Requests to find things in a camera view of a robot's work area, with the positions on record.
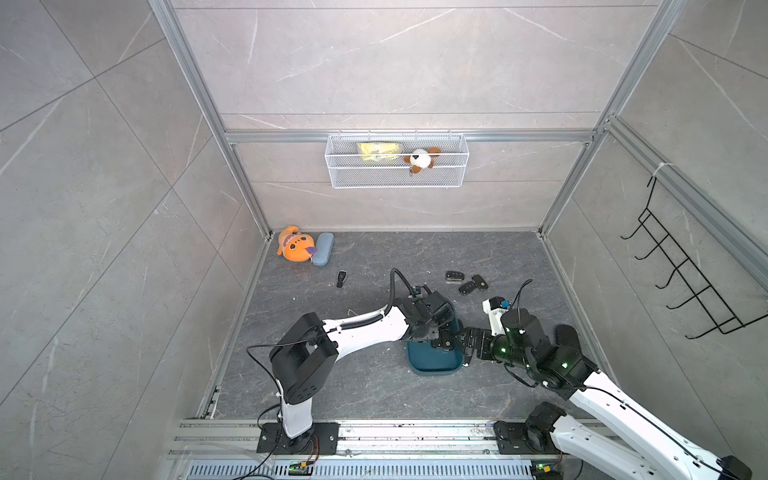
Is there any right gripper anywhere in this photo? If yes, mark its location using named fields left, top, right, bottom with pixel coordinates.
left=450, top=326, right=530, bottom=371

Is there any teal storage tray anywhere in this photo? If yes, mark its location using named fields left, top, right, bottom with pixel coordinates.
left=406, top=342, right=463, bottom=376

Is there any black car key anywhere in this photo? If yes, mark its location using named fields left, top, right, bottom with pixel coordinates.
left=445, top=270, right=465, bottom=283
left=472, top=274, right=489, bottom=290
left=336, top=270, right=347, bottom=288
left=458, top=281, right=477, bottom=295

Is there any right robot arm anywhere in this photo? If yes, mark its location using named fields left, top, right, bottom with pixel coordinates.
left=461, top=302, right=753, bottom=479

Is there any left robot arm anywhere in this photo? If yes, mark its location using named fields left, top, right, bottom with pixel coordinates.
left=269, top=268, right=458, bottom=440

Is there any black oval object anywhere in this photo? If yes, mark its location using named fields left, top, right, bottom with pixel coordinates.
left=555, top=324, right=582, bottom=352

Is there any blue glasses case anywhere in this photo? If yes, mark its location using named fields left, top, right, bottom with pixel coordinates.
left=312, top=232, right=335, bottom=267

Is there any orange plush toy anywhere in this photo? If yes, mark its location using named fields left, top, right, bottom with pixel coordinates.
left=277, top=225, right=317, bottom=263

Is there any brown white plush dog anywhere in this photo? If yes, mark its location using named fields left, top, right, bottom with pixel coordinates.
left=404, top=147, right=442, bottom=175

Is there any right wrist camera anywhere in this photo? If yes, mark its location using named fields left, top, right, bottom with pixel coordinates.
left=482, top=296, right=510, bottom=335

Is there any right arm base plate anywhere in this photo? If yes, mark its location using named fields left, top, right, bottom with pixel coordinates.
left=493, top=421, right=562, bottom=455

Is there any aluminium mounting rail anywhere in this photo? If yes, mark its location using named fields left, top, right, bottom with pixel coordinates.
left=165, top=419, right=560, bottom=460

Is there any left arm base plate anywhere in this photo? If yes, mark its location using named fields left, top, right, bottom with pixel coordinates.
left=257, top=422, right=340, bottom=456

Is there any white wire basket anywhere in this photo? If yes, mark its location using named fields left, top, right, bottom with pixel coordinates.
left=324, top=133, right=470, bottom=189

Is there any black wall hook rack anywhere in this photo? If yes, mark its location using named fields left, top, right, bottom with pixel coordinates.
left=620, top=176, right=767, bottom=340

